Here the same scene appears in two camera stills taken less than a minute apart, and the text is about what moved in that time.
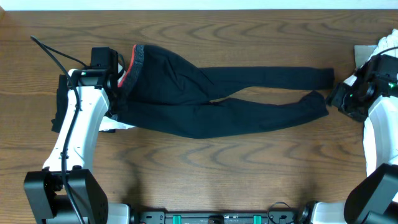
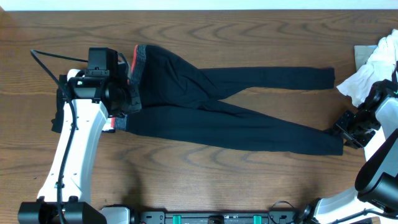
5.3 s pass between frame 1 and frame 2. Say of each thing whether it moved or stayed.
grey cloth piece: stayed
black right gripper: moved
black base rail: stayed
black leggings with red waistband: moved
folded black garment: stayed
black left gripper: moved
